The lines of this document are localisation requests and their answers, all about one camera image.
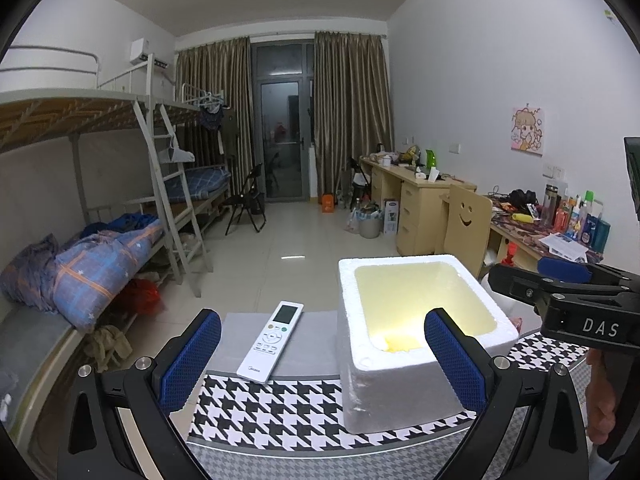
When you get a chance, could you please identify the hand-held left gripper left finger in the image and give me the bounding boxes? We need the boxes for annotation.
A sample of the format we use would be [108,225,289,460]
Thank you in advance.
[56,308,223,480]

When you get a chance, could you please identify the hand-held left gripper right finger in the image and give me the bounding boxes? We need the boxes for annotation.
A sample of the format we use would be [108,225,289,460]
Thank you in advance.
[424,307,591,480]

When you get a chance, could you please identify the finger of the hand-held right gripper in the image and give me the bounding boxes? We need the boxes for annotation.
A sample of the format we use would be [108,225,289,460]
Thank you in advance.
[537,256,635,287]
[488,262,601,317]

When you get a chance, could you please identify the white foam box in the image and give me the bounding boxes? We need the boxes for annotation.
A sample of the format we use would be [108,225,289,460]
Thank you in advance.
[338,254,520,435]

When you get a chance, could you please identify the person's right hand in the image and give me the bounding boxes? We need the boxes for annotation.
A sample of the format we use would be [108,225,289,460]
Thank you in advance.
[584,349,624,447]

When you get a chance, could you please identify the white printed paper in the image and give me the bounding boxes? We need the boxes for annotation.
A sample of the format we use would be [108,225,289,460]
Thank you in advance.
[540,232,591,263]

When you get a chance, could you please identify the desk with patterned cover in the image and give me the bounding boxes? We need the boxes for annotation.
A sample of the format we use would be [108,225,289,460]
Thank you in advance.
[482,195,608,281]

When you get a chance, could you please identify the cluster of toiletry bottles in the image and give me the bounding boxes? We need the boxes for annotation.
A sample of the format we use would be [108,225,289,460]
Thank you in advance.
[556,190,612,254]

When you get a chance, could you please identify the dark thermos bottle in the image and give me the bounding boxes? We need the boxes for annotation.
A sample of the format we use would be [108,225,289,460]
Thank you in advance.
[543,184,560,231]

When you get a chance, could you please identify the wooden smiley face chair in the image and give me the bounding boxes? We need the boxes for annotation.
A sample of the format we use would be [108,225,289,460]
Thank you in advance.
[432,183,493,281]

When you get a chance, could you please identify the white remote control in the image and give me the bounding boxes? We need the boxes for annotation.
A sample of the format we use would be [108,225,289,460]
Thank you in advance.
[236,300,305,383]

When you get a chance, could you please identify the red plastic bag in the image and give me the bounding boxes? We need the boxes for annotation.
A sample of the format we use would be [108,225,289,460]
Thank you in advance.
[120,280,164,316]

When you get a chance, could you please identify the olive cloth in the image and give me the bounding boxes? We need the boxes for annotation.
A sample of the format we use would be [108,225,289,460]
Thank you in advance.
[82,325,134,374]

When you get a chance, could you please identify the black white houndstooth mat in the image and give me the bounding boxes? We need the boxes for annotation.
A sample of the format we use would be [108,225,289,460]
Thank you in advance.
[170,332,593,480]

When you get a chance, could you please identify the light wooden desk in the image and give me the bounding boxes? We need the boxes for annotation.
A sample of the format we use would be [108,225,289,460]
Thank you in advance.
[360,156,477,257]

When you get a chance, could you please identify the blue plaid quilt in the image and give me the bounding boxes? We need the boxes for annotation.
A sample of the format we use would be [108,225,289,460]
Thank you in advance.
[0,222,166,333]

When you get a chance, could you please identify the white blue cardboard box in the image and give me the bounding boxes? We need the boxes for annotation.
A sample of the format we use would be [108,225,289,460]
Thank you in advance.
[382,199,401,235]

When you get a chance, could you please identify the dark blue garment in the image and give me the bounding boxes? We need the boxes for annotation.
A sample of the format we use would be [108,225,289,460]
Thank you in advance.
[82,212,161,236]

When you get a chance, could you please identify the white metal bed ladder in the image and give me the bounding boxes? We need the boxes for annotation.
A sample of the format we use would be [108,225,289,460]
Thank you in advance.
[134,100,211,297]

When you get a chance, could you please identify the grey mattress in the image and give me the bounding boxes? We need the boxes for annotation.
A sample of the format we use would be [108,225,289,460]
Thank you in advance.
[0,305,76,411]

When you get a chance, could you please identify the black folding chair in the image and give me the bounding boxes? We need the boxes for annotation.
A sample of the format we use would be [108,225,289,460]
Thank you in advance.
[222,164,268,235]
[340,157,374,209]

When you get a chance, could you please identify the blue checked bedding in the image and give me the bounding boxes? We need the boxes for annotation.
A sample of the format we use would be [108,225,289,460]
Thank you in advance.
[162,166,232,202]

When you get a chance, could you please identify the hanging dark green garment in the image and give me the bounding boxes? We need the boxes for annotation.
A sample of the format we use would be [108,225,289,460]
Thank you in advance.
[220,110,241,162]

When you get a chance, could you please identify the brown curtain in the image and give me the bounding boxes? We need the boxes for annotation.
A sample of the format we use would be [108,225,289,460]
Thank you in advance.
[175,36,256,202]
[313,31,396,202]

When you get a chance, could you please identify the hanging blue clothes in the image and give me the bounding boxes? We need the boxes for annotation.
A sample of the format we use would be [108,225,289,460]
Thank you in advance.
[197,104,226,134]

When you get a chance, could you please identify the glass balcony door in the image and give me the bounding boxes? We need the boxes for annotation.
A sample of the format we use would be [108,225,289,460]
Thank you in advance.
[252,42,316,202]

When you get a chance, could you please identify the white metal bunk bed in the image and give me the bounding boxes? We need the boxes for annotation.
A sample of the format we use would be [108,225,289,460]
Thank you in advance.
[0,46,216,461]
[150,52,237,241]

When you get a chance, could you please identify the white air conditioner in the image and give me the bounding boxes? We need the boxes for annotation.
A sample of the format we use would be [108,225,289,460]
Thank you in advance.
[129,37,154,65]

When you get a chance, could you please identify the wall poster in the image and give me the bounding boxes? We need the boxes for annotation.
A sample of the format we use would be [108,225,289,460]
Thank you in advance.
[511,102,545,157]

